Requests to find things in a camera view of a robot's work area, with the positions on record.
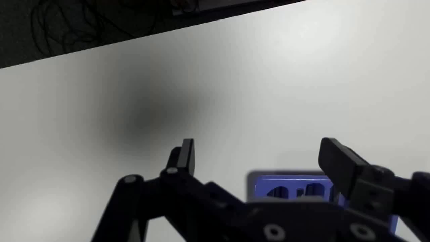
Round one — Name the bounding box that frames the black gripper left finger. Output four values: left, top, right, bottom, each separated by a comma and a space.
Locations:
91, 137, 247, 242

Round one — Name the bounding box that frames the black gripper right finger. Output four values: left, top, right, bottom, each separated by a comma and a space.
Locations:
317, 135, 430, 242

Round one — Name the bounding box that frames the blue plastic cutlery tray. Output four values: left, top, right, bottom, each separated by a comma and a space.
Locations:
247, 169, 400, 236

